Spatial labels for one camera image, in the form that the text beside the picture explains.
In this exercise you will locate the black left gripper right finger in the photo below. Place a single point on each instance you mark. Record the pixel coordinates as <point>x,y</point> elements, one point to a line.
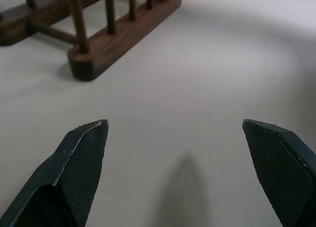
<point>276,167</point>

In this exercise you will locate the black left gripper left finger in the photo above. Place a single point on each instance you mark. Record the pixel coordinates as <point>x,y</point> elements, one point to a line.
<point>71,177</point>

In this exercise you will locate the brown wooden dish rack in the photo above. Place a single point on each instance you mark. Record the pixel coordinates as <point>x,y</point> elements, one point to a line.
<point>103,39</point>

